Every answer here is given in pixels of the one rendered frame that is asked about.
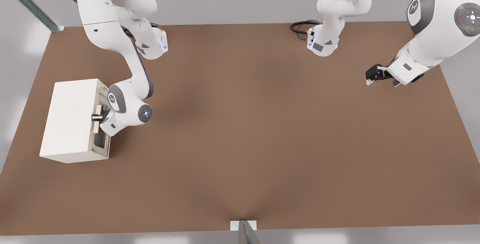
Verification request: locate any black cable loop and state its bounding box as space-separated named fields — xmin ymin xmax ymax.
xmin=290 ymin=20 xmax=321 ymax=42

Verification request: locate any silver frame post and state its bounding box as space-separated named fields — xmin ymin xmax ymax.
xmin=230 ymin=220 xmax=262 ymax=244
xmin=0 ymin=0 xmax=65 ymax=33

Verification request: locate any white oven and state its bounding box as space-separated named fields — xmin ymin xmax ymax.
xmin=39 ymin=78 xmax=112 ymax=164

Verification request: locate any pale oven door handle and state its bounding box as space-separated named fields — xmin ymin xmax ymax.
xmin=93 ymin=105 xmax=103 ymax=134

